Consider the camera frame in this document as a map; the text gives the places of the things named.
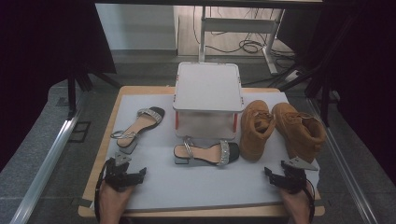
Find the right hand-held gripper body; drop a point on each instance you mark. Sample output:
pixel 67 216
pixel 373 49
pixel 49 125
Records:
pixel 294 180

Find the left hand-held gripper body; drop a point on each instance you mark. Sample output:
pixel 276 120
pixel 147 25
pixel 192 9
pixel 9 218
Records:
pixel 116 177

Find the tan suede boot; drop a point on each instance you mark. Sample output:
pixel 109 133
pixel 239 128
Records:
pixel 252 140
pixel 299 133

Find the white two-tier shoe rack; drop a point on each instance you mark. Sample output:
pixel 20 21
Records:
pixel 207 87

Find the person's right hand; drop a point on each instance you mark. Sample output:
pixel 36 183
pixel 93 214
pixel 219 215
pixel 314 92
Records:
pixel 299 205

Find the dark tape strip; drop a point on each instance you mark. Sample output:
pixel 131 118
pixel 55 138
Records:
pixel 318 202
pixel 84 202

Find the white table mat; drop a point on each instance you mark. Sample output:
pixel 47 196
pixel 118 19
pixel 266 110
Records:
pixel 202 186

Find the black metal stand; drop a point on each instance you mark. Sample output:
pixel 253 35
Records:
pixel 325 102
pixel 72 93

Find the white power strip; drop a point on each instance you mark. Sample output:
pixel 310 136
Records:
pixel 292 75

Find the black curtain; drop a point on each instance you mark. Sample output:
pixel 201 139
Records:
pixel 367 77
pixel 37 62

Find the dark overhead beam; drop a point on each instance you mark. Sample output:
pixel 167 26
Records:
pixel 218 2

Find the aluminium rail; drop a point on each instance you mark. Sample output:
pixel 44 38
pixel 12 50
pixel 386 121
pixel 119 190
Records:
pixel 46 168
pixel 342 165

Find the white metal desk frame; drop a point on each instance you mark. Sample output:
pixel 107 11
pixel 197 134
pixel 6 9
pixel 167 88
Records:
pixel 239 25

